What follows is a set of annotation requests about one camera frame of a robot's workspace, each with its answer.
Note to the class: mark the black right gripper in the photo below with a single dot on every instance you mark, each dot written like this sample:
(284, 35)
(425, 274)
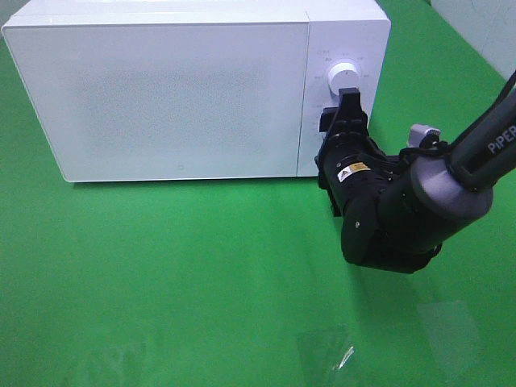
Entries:
(350, 164)

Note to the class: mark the white microwave door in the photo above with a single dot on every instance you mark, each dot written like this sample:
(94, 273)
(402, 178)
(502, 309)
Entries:
(163, 102)

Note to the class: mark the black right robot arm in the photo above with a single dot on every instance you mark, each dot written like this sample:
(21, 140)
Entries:
(398, 210)

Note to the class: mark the upper white microwave knob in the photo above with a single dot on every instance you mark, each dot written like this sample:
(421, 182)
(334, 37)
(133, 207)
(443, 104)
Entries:
(343, 75)

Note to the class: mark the white microwave oven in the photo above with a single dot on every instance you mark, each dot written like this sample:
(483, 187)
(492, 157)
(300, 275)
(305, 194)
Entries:
(337, 31)

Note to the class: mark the clear tape patch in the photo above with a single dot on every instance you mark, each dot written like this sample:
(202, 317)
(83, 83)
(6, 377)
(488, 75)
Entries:
(452, 334)
(117, 366)
(325, 350)

